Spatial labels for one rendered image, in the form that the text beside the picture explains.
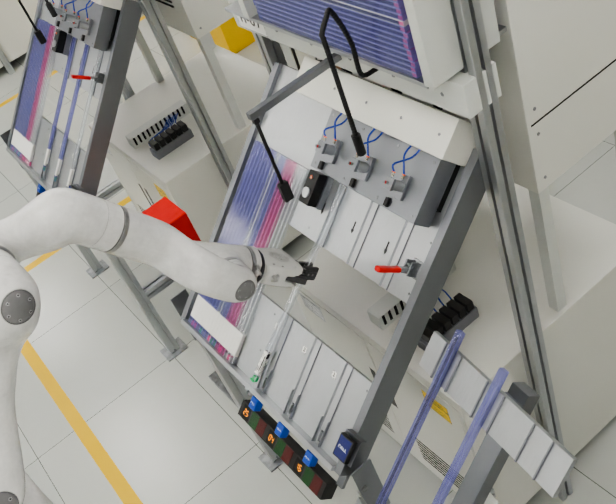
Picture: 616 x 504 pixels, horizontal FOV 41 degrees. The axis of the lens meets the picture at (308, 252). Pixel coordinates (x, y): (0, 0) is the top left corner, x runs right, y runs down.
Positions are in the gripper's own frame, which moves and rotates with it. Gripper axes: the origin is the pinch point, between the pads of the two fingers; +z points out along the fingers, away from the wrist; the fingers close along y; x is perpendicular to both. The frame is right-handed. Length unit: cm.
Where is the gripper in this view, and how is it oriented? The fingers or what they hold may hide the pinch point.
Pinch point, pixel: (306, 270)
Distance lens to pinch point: 186.2
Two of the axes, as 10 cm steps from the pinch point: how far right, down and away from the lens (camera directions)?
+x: -3.6, 8.8, 3.0
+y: -5.6, -4.7, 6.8
